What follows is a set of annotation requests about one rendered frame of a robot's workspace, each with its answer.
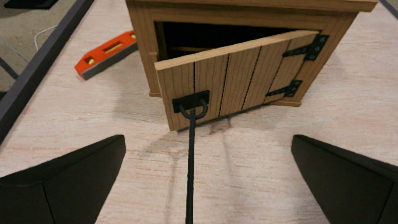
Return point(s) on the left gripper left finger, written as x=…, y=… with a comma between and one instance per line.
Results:
x=69, y=189

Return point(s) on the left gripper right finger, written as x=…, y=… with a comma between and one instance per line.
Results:
x=349, y=187

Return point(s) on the wooden post with black hook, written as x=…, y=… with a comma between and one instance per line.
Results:
x=190, y=174

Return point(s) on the brown wooden cabinet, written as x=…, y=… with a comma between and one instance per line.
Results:
x=276, y=70

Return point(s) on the orange spirit level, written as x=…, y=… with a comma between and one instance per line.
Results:
x=98, y=60

